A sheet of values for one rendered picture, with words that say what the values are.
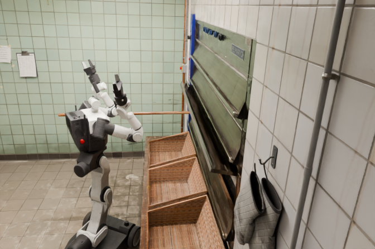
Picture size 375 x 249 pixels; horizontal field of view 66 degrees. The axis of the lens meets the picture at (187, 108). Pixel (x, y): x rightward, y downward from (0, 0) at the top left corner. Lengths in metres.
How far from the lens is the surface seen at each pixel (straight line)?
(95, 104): 2.37
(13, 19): 4.37
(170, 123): 4.35
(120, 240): 3.00
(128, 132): 2.27
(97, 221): 2.88
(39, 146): 4.78
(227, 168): 1.62
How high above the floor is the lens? 2.23
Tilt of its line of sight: 20 degrees down
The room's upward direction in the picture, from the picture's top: 2 degrees clockwise
